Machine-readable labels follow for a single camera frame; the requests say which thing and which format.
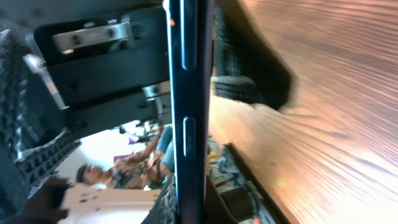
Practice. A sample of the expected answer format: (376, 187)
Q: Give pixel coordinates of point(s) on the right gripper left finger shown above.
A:
(30, 191)

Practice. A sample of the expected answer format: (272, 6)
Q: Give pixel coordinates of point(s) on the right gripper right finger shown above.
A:
(165, 211)

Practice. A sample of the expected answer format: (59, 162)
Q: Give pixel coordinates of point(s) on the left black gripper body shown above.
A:
(107, 69)

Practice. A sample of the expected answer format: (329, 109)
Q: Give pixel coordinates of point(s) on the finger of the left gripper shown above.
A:
(247, 69)
(33, 135)

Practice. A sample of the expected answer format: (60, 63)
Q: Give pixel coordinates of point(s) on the Samsung Galaxy smartphone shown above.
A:
(190, 45)

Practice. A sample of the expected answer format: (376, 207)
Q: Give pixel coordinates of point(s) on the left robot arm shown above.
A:
(23, 17)

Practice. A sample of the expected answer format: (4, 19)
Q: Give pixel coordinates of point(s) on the cardboard box in background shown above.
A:
(87, 205)

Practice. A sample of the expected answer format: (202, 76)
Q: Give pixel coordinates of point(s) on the person in background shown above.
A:
(147, 167)

